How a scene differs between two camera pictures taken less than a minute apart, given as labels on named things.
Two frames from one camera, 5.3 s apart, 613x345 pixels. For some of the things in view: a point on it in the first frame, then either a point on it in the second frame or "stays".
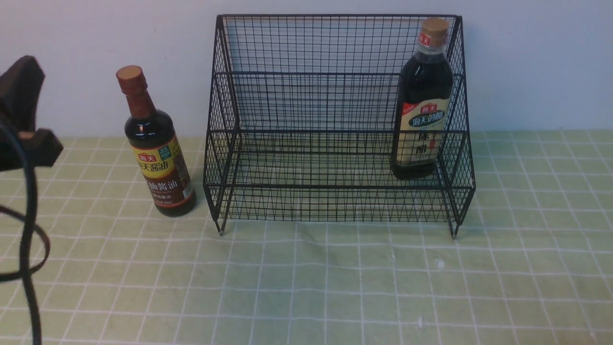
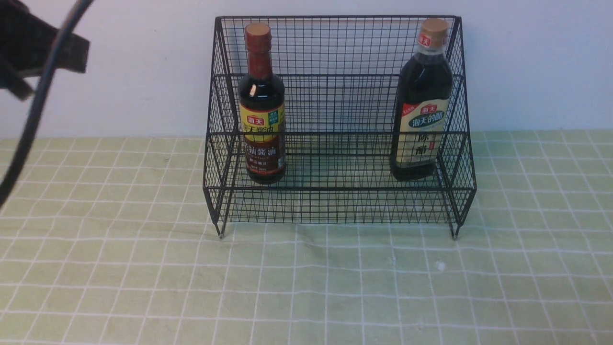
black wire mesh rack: (338, 118) stays
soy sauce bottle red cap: (151, 135) to (262, 107)
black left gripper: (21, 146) to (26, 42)
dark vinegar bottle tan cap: (427, 88) stays
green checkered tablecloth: (532, 263) stays
